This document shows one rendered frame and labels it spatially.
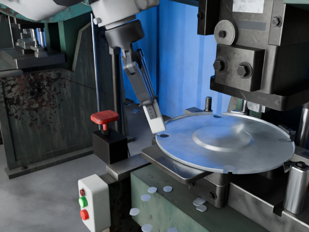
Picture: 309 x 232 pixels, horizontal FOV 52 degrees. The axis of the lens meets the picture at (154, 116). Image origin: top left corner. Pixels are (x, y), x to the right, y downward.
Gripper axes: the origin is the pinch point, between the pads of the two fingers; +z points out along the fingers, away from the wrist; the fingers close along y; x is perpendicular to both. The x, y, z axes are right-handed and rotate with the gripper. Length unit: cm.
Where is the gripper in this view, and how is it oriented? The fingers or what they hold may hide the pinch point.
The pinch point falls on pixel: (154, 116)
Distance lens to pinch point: 68.6
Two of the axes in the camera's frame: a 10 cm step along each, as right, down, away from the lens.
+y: -0.8, 3.6, -9.3
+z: 3.2, 8.9, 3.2
